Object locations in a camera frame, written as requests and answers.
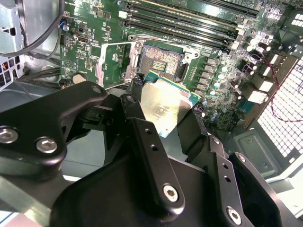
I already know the silver CPU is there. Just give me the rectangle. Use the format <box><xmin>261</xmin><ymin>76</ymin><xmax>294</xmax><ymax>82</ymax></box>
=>
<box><xmin>139</xmin><ymin>70</ymin><xmax>201</xmax><ymax>138</ymax></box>

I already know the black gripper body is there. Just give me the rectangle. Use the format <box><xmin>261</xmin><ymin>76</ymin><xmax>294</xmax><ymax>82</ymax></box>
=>
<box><xmin>51</xmin><ymin>151</ymin><xmax>227</xmax><ymax>227</ymax></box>

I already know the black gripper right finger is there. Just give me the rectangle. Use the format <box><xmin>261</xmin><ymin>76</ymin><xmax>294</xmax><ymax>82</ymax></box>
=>
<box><xmin>177</xmin><ymin>104</ymin><xmax>284</xmax><ymax>227</ymax></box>

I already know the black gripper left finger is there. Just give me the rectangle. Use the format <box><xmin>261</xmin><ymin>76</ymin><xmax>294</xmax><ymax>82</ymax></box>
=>
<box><xmin>0</xmin><ymin>72</ymin><xmax>186</xmax><ymax>217</ymax></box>

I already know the metal socket cover frame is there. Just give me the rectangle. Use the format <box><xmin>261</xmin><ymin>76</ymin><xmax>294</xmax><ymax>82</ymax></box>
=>
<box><xmin>95</xmin><ymin>40</ymin><xmax>144</xmax><ymax>90</ymax></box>

